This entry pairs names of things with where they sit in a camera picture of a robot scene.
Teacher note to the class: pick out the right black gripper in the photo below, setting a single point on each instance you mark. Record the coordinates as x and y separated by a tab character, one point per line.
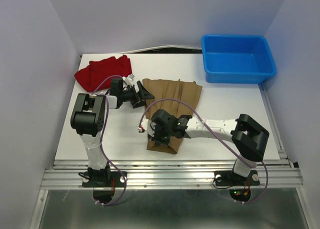
156	140

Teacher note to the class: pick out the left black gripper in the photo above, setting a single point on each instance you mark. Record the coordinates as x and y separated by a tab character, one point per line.
137	102

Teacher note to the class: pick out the tan skirt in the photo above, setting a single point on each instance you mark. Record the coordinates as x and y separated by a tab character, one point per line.
181	97

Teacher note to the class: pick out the red skirt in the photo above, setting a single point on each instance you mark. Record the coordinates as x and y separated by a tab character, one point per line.
91	77

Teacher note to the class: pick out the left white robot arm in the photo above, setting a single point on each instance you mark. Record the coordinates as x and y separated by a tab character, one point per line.
88	118

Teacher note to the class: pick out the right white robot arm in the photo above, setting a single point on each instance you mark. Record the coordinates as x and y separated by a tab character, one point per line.
249	137

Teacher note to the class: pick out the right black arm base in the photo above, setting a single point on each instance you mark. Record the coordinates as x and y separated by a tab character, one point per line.
227	178

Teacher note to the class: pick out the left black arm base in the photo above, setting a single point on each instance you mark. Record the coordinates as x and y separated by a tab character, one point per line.
105	180

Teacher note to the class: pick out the blue plastic bin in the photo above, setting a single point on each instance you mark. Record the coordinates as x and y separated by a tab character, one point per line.
237	59

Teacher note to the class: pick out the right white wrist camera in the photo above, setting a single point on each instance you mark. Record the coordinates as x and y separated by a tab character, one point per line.
147	126

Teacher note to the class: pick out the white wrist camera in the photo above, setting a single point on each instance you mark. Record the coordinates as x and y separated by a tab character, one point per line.
129	81
147	126

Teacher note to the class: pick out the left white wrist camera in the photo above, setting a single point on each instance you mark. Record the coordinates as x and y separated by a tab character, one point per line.
129	81

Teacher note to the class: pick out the aluminium mounting rail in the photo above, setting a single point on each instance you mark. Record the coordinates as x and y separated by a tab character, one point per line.
171	174

